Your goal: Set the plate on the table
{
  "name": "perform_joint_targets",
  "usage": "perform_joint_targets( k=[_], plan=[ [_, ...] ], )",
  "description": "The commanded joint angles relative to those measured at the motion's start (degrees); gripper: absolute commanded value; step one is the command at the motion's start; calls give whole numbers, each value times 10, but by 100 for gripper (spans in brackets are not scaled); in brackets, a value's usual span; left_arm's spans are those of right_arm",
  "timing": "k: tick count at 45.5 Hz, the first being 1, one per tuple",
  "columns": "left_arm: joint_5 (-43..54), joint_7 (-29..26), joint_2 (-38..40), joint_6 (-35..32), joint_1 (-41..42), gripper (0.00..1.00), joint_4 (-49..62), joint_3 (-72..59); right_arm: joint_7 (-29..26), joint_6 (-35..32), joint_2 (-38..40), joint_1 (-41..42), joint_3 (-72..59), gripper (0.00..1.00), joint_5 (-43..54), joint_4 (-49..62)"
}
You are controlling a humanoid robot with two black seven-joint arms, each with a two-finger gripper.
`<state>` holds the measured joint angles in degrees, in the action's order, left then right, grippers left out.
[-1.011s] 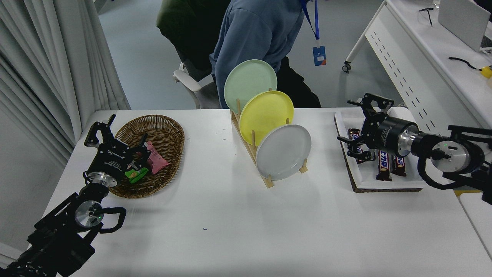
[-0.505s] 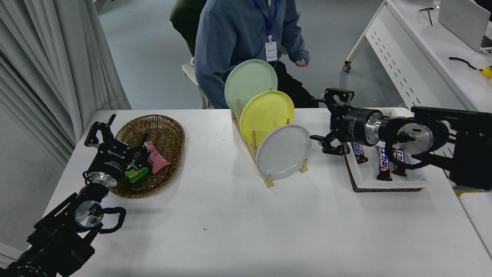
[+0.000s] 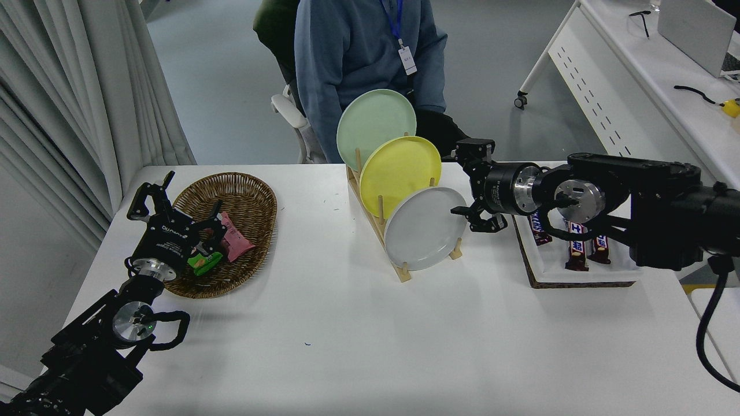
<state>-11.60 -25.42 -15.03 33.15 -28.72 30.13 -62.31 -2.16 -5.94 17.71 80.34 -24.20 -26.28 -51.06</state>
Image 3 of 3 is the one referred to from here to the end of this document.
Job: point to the pale green plate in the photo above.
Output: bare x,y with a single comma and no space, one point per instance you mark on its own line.
373,121

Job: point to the grey plate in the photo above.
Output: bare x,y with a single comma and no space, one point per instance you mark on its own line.
425,234

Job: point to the brown chocolate bar white lettering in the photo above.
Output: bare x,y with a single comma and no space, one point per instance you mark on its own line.
599,248
576,248

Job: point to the small yellow object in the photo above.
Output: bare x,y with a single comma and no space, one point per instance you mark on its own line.
732,108

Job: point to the green snack packet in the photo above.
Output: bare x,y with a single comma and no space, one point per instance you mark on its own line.
203,263

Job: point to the white tray with cork base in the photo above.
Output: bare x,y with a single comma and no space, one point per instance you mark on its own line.
549,268

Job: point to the yellow plate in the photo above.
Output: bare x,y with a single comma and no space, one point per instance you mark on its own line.
399,170

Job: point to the black glasses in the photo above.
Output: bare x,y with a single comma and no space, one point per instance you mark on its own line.
643,20

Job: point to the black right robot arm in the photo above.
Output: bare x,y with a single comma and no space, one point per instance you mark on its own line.
665,214

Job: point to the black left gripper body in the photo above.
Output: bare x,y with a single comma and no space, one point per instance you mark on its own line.
167,240

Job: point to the white office chair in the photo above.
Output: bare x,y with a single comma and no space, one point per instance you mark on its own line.
289,110

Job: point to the grey laptop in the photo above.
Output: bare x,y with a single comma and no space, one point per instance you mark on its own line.
694,32

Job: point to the wooden plate rack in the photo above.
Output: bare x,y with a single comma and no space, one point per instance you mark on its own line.
402,274

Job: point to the white desk with perforated panel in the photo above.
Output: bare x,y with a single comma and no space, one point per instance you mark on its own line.
636,75

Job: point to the white curtain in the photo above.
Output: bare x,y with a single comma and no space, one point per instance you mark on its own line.
69,86

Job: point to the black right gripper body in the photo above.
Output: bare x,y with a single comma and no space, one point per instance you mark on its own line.
498,189

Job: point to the brown Snickers bar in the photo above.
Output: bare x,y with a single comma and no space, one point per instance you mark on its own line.
540,228

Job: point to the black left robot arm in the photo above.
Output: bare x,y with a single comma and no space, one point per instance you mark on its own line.
87,352

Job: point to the dark green jacket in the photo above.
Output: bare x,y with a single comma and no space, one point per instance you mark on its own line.
277,29

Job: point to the person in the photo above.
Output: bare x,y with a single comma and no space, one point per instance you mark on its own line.
347,52

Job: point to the brown wicker basket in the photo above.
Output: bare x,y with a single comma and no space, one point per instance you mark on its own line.
248,202

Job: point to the pink snack packet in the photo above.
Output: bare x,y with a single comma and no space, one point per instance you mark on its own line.
236,242

